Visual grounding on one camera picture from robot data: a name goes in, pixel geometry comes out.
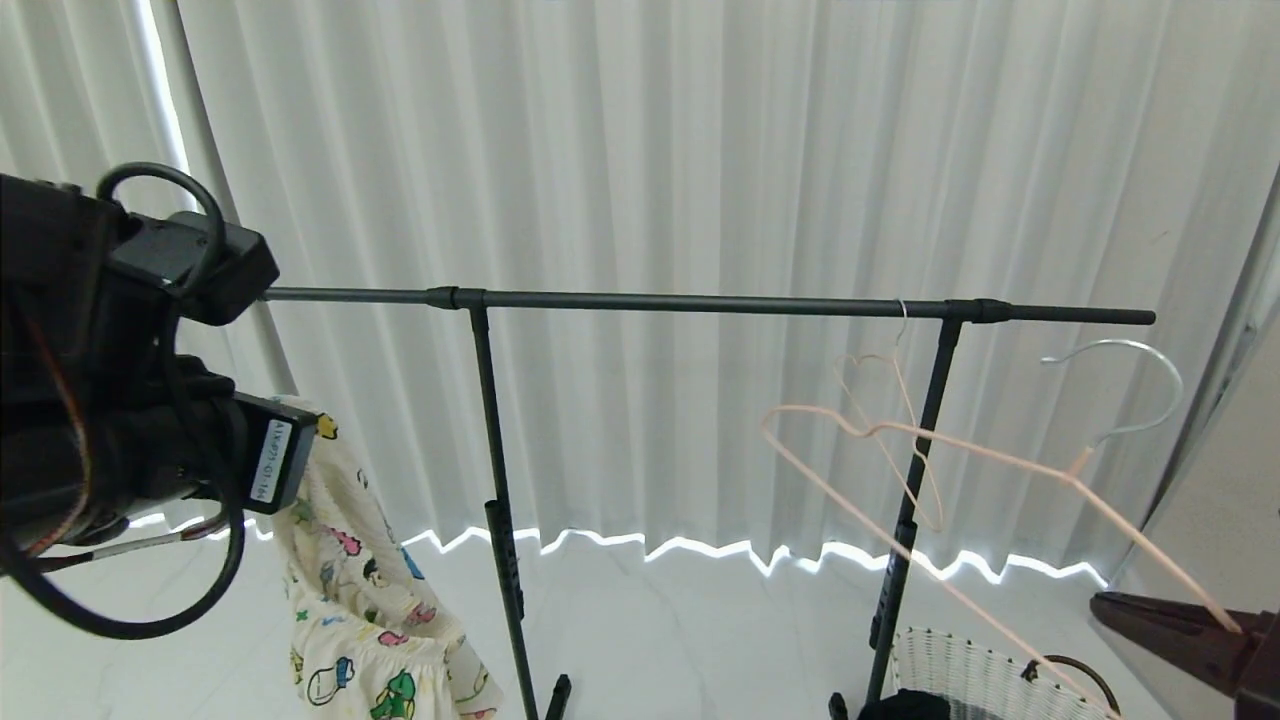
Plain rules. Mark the black clothes rack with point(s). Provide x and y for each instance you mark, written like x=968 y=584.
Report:
x=700 y=302

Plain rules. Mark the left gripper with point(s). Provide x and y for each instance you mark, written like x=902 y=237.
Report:
x=200 y=440

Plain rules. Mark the pink clothes hanger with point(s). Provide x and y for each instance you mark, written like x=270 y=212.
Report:
x=903 y=395
x=1120 y=342

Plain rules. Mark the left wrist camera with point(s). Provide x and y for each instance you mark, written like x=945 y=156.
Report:
x=200 y=260

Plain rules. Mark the white laundry basket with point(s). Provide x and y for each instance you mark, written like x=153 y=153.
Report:
x=960 y=670

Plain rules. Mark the cream printed garment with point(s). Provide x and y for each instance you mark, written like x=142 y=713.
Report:
x=370 y=600

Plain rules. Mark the black garment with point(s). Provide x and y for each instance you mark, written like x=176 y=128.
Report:
x=905 y=708

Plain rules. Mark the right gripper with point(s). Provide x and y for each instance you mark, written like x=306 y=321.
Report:
x=1265 y=670

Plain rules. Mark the white curtain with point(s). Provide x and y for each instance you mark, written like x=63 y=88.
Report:
x=650 y=150

